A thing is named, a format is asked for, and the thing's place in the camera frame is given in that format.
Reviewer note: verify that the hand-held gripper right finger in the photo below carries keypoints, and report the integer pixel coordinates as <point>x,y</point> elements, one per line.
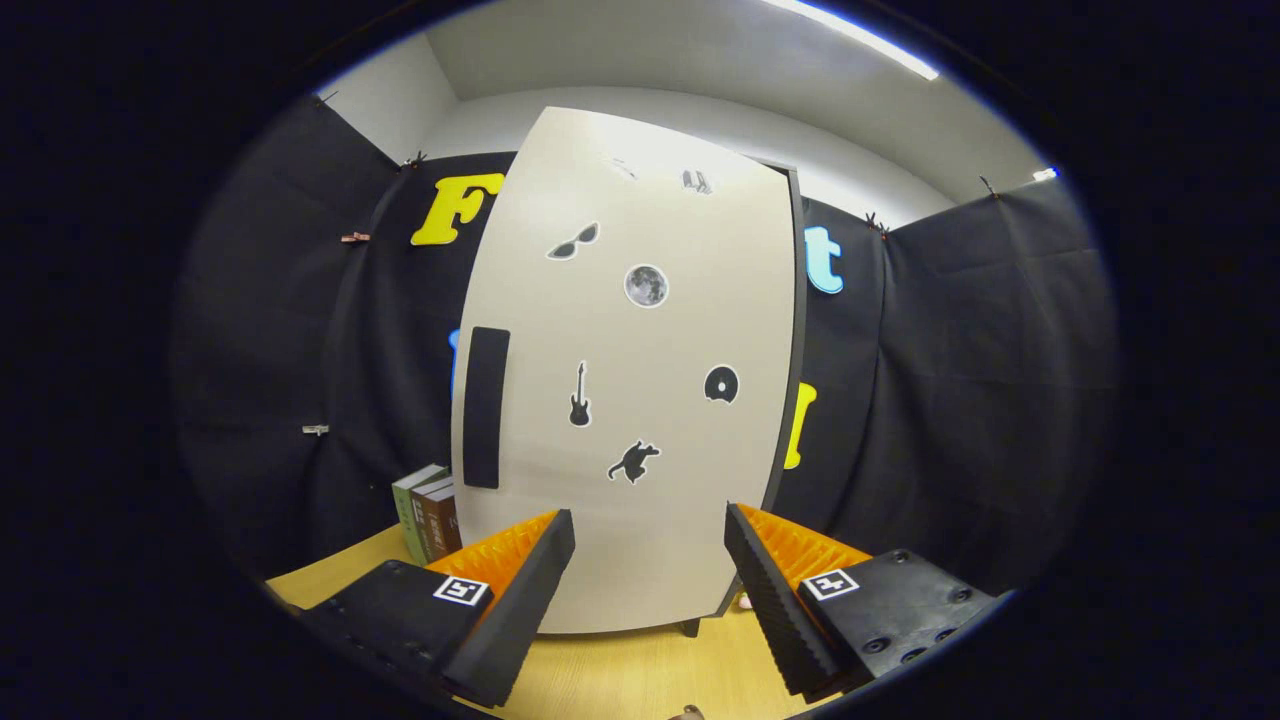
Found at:
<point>775,610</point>

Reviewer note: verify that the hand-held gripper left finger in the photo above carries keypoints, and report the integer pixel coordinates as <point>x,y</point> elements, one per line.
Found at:
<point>520,610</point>

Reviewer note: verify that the green book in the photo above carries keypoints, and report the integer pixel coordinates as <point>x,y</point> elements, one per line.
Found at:
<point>405,520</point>

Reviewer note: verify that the dark grey cabinet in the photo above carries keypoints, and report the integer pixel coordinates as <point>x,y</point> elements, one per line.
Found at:
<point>801,340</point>

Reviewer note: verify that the black backdrop cloth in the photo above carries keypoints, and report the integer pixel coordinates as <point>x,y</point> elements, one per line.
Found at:
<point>280,350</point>

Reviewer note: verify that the long ceiling light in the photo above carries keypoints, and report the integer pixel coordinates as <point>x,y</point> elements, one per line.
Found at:
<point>860,38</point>

